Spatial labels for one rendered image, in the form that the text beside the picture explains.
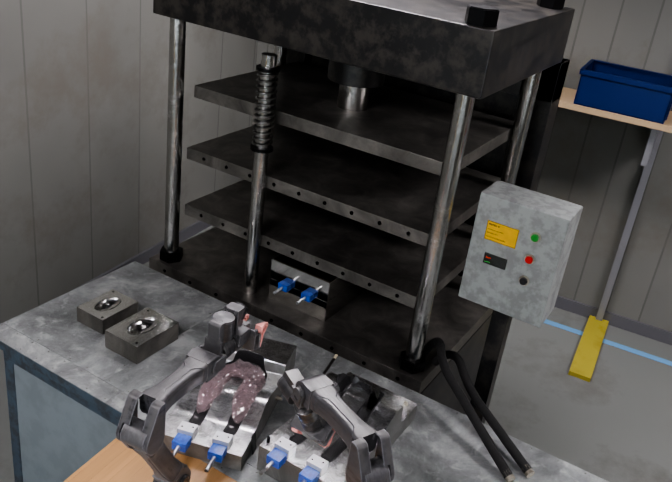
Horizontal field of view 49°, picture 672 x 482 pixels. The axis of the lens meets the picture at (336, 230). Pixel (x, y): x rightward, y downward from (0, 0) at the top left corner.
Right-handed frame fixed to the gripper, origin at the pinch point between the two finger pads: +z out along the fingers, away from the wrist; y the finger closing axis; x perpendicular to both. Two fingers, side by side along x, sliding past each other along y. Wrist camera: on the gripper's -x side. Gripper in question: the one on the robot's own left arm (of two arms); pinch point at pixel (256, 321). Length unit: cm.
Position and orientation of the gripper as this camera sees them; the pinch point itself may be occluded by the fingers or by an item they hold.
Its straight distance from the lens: 211.9
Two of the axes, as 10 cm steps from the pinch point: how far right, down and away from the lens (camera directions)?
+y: -8.9, -2.9, 3.5
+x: -1.3, 9.0, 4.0
